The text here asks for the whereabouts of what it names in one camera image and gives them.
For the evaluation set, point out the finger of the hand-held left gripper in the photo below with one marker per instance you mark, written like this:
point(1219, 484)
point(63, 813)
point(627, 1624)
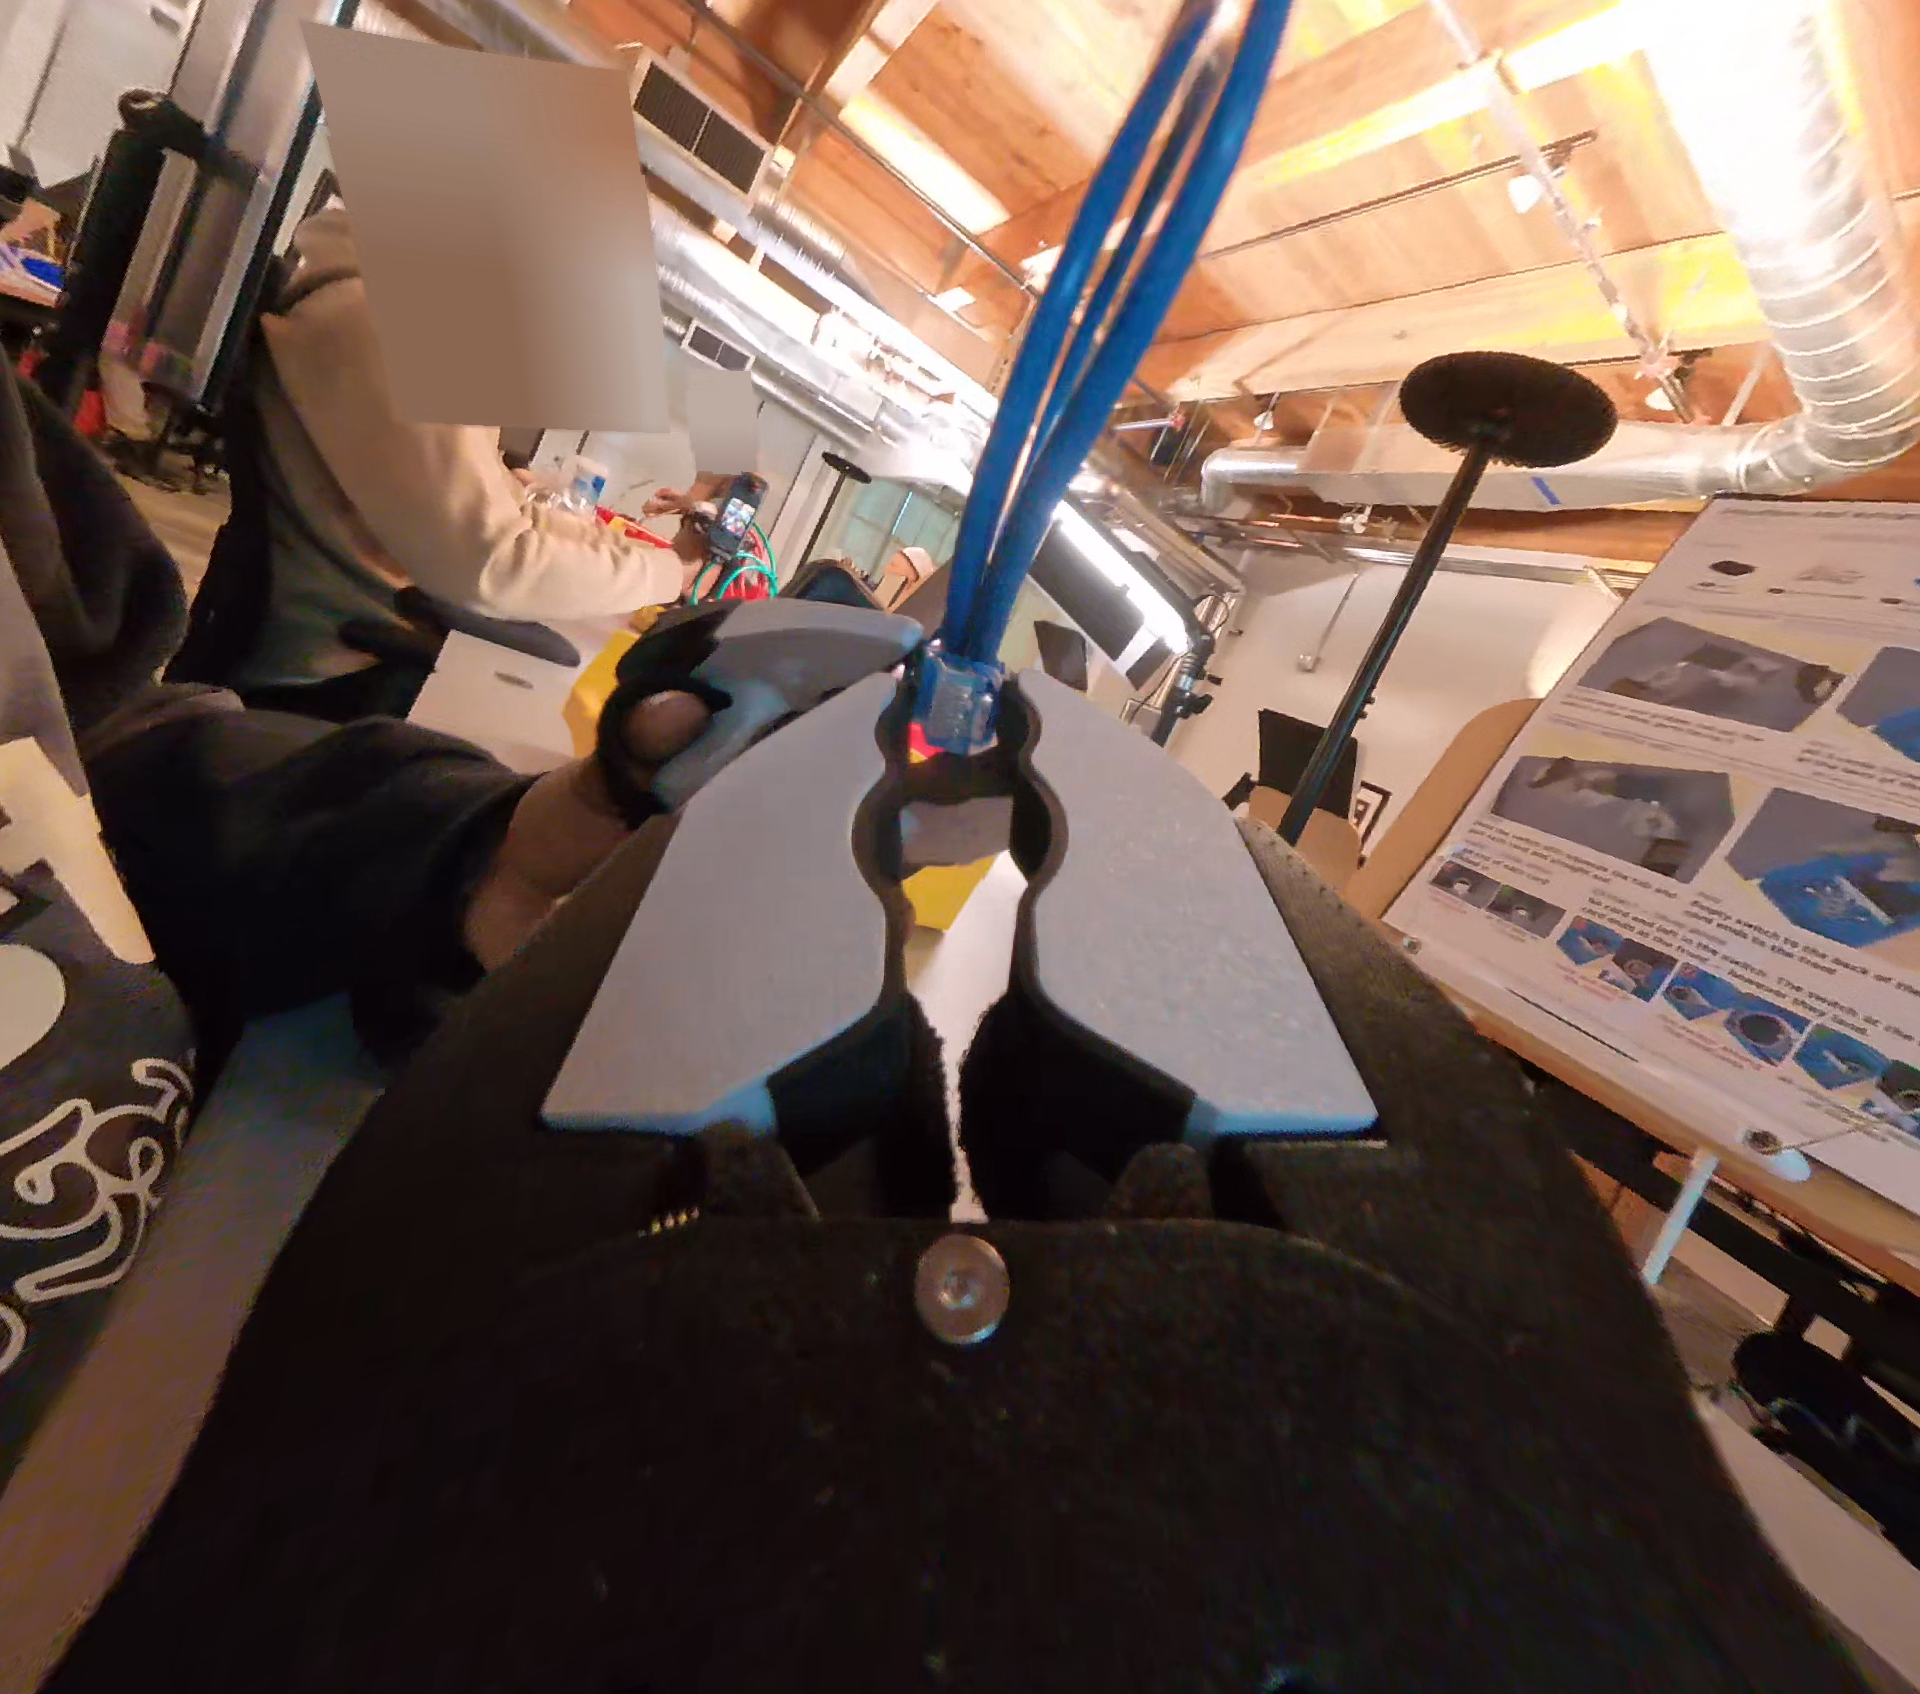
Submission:
point(824, 645)

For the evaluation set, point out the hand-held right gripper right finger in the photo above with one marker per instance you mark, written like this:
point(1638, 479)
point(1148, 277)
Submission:
point(1185, 959)

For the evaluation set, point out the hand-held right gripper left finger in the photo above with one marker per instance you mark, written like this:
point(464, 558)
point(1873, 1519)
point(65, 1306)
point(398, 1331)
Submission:
point(720, 959)

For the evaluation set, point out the person's left forearm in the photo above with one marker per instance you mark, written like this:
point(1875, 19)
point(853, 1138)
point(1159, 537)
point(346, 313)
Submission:
point(300, 825)

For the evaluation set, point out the person's left hand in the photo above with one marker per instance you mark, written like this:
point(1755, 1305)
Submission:
point(570, 854)

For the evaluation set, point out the black pole with disc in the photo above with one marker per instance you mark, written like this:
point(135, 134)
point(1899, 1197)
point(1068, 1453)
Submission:
point(1509, 404)
point(848, 466)

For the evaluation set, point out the yellow plastic bin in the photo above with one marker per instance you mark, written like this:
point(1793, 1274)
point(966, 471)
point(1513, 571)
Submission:
point(944, 893)

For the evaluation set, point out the studio light panel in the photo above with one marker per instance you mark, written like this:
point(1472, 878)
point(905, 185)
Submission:
point(1110, 585)

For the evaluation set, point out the instruction poster board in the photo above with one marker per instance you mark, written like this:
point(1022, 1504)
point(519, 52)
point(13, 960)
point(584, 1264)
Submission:
point(1695, 825)

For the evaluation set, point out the white poster stand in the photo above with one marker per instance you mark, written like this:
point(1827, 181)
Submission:
point(1680, 1215)

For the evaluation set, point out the person's dark printed shirt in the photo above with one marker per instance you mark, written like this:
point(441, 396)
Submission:
point(91, 1124)

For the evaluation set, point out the silver ventilation duct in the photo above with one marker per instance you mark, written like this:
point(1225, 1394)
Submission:
point(1831, 298)

